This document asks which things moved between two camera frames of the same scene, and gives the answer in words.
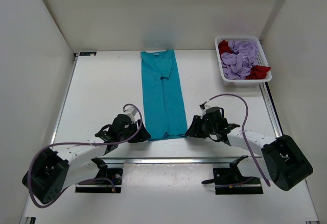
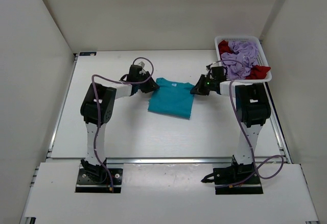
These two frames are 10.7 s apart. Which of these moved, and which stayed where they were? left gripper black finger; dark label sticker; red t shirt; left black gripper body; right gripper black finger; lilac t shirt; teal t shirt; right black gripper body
Moved: right black gripper body; left gripper black finger; left black gripper body; right gripper black finger; teal t shirt
Stayed: lilac t shirt; dark label sticker; red t shirt
